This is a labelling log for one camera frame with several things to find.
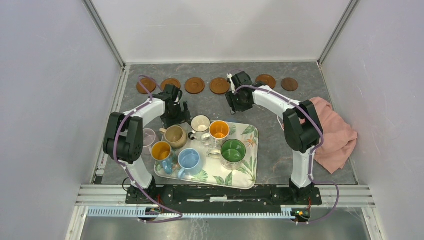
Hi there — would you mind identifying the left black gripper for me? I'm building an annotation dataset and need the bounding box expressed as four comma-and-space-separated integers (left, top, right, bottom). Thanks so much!
160, 101, 192, 132

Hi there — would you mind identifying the brown wooden coaster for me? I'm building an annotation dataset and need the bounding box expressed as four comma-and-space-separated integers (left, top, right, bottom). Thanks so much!
160, 78, 181, 90
136, 77, 157, 95
255, 74, 277, 89
209, 77, 230, 95
184, 77, 206, 95

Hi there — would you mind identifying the dark walnut coaster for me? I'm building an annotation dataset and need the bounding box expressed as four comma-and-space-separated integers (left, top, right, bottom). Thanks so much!
281, 77, 299, 92

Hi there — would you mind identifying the white mug green inside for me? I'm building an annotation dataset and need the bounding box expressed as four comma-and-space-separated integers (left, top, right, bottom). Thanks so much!
220, 139, 247, 171

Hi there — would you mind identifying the leaf patterned serving tray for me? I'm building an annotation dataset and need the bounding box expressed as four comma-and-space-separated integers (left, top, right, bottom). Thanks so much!
175, 122, 259, 190

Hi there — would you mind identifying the pink drawstring cloth bag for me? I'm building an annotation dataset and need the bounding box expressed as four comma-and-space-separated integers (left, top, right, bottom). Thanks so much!
310, 97, 358, 174

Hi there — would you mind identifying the blue round coaster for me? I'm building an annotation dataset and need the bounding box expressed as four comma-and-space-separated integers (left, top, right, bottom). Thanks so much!
225, 118, 238, 123

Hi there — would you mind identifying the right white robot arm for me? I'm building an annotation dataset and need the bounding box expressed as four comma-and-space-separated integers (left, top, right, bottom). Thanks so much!
225, 71, 324, 204

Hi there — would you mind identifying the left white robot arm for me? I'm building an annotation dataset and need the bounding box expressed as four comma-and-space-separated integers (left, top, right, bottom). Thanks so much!
103, 84, 191, 204

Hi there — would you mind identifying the clear glass cup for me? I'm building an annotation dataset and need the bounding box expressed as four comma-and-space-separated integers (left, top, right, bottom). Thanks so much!
206, 146, 222, 160

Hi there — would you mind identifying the cream enamel mug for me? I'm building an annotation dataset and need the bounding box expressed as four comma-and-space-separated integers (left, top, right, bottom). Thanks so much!
188, 115, 211, 141

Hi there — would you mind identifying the beige ceramic mug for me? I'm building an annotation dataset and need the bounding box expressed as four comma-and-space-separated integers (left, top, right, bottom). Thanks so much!
159, 125, 188, 150

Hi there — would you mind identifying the white mug orange inside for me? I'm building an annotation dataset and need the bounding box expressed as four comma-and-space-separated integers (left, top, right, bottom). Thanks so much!
200, 120, 230, 148

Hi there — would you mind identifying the pink ribbed mug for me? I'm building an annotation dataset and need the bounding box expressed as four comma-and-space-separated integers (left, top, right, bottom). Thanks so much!
143, 128, 157, 155

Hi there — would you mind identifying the light blue mug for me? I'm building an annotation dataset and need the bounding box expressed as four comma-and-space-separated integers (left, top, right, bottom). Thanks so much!
177, 148, 203, 180

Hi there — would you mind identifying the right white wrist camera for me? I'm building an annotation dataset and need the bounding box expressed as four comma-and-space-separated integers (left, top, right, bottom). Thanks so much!
226, 73, 236, 94

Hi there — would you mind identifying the orange inside blue handle mug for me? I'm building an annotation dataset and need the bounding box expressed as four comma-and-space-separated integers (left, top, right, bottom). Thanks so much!
151, 141, 178, 175

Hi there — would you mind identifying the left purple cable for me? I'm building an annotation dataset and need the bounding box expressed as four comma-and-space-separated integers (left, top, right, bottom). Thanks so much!
112, 74, 184, 224

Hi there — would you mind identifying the purple cable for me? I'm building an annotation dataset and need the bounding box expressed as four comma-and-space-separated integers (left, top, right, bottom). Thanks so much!
112, 74, 184, 224
230, 68, 340, 226

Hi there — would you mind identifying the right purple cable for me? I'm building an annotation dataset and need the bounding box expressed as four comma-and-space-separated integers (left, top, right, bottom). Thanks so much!
230, 68, 340, 226

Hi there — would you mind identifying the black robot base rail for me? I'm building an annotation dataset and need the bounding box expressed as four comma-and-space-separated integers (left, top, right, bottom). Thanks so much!
125, 184, 323, 215

